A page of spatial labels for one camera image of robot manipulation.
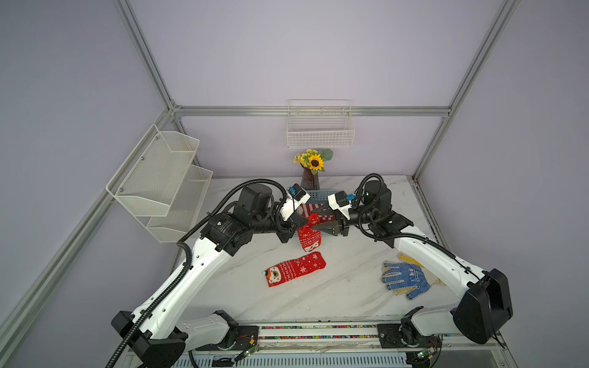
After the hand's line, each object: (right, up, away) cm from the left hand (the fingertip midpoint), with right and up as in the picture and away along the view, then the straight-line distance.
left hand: (302, 224), depth 65 cm
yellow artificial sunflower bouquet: (+5, +24, +30) cm, 39 cm away
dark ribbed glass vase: (+3, +16, +36) cm, 39 cm away
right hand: (+4, +1, +3) cm, 5 cm away
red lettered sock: (+3, -6, +10) cm, 12 cm away
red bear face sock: (-6, -21, +22) cm, 31 cm away
